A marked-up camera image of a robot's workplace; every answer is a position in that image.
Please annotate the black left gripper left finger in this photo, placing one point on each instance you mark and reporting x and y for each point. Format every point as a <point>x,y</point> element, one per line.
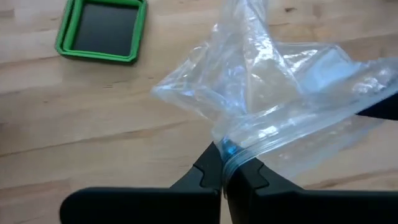
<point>155,205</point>

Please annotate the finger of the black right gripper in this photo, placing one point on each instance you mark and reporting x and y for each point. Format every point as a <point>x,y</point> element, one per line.
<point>385,109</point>

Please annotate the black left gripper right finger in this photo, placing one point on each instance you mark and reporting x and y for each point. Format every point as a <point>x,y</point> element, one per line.
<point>295,205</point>

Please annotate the clear plastic bag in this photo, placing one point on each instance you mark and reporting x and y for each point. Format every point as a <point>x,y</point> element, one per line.
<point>264,77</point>

